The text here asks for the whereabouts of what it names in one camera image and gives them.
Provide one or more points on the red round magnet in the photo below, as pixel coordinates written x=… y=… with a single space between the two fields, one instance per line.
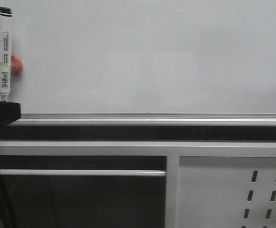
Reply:
x=16 y=65

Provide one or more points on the white whiteboard marker pen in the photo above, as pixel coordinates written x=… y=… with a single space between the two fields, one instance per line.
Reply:
x=5 y=51

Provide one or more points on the white whiteboard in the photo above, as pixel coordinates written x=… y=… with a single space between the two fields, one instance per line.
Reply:
x=174 y=62

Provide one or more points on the white perforated pegboard panel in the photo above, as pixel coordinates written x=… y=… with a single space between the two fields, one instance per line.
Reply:
x=226 y=192

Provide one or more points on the white horizontal rail bar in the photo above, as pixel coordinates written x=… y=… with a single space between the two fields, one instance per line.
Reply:
x=26 y=172

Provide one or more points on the grey metal stand frame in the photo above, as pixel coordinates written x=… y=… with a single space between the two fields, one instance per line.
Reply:
x=172 y=150

